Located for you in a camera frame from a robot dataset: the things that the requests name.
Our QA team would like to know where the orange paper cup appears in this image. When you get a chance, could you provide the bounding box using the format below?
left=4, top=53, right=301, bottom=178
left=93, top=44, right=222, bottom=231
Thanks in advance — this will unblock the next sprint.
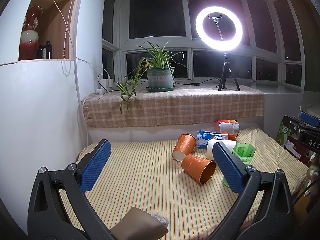
left=181, top=154, right=217, bottom=185
left=172, top=133, right=197, bottom=162

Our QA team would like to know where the green plant pot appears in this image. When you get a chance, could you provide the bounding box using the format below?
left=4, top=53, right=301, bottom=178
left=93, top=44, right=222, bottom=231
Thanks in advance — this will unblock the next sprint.
left=146, top=66, right=176, bottom=89

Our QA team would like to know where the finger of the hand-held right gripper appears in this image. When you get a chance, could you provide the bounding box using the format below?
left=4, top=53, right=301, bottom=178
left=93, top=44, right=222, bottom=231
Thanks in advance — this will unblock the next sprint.
left=299, top=111, right=320, bottom=128
left=282, top=115, right=316, bottom=134

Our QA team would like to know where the wooden shelf niche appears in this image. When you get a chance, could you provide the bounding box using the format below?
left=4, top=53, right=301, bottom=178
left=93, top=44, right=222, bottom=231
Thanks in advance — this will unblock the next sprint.
left=18, top=0, right=83, bottom=61

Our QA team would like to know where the grey knitted cloth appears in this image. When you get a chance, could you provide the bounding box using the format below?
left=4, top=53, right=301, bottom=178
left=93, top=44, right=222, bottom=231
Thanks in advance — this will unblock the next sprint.
left=149, top=213, right=169, bottom=227

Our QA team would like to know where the beige plush toy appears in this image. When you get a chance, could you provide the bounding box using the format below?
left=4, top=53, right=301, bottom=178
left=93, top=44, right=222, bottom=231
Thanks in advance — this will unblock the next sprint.
left=305, top=152, right=320, bottom=197

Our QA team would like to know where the white power strip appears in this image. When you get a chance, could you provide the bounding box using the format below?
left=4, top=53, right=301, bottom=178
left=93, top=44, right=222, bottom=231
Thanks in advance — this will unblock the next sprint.
left=96, top=87, right=116, bottom=95

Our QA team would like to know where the green pot saucer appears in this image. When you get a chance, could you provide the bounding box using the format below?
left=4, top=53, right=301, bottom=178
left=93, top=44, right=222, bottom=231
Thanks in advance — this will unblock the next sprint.
left=146, top=85, right=176, bottom=93

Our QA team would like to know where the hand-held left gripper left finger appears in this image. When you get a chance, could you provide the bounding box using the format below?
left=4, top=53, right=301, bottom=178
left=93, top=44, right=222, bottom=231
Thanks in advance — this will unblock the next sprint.
left=27, top=139, right=112, bottom=240

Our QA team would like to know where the white ring light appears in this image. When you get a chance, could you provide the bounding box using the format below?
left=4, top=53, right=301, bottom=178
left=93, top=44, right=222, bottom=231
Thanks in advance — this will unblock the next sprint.
left=195, top=6, right=243, bottom=53

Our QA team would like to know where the green white carton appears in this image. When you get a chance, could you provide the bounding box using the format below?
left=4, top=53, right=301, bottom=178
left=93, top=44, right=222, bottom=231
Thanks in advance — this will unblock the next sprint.
left=275, top=115, right=292, bottom=147

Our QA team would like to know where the striped yellow mat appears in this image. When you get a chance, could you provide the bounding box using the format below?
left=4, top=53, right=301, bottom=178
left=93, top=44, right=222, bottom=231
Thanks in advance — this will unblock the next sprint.
left=59, top=127, right=309, bottom=240

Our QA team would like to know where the window frame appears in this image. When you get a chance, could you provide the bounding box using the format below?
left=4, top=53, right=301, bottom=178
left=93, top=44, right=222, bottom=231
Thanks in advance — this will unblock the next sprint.
left=101, top=0, right=306, bottom=87

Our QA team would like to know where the white plastic cup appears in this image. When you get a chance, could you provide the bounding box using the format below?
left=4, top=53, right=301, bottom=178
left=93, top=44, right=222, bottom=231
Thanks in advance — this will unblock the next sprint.
left=206, top=139, right=237, bottom=160

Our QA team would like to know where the red white vase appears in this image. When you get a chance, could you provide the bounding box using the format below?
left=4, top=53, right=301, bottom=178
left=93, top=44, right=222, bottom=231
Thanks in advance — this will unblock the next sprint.
left=19, top=6, right=43, bottom=61

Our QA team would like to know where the black ring light cable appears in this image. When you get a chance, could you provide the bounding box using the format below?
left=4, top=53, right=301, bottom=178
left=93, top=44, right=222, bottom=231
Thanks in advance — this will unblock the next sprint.
left=174, top=77, right=222, bottom=86

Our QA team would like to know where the white bead cord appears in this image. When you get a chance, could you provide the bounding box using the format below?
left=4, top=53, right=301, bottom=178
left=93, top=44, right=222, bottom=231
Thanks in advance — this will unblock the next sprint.
left=61, top=0, right=77, bottom=77

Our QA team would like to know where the red box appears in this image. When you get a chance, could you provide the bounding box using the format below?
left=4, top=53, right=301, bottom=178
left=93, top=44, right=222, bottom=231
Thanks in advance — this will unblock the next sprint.
left=285, top=135, right=311, bottom=166

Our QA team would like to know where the checked beige cloth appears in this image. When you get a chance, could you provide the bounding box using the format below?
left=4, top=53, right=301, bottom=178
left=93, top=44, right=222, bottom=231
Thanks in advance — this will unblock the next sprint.
left=81, top=81, right=265, bottom=129

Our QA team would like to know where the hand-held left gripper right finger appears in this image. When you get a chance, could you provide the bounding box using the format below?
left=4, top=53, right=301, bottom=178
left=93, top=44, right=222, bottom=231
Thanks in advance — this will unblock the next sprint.
left=209, top=141, right=295, bottom=240

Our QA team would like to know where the blue snack packet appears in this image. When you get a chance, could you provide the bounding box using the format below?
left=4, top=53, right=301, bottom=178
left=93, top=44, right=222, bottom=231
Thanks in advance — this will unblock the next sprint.
left=196, top=129, right=229, bottom=149

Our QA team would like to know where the spider plant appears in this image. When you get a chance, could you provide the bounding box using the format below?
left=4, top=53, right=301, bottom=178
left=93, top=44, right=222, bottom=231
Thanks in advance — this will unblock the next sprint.
left=99, top=41, right=189, bottom=116

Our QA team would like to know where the phone holder clamp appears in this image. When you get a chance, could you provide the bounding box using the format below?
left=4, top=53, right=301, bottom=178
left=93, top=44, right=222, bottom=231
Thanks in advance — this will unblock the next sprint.
left=208, top=15, right=224, bottom=42

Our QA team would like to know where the black tripod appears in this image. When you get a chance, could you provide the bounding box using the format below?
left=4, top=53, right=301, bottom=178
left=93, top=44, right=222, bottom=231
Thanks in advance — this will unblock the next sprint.
left=216, top=52, right=241, bottom=92

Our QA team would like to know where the orange snack packet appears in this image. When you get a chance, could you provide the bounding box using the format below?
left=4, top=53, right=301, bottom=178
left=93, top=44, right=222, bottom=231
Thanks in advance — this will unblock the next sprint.
left=217, top=120, right=240, bottom=140

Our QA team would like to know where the white cable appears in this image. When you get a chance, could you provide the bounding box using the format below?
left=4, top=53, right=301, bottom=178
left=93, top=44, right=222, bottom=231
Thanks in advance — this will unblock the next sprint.
left=47, top=0, right=88, bottom=147

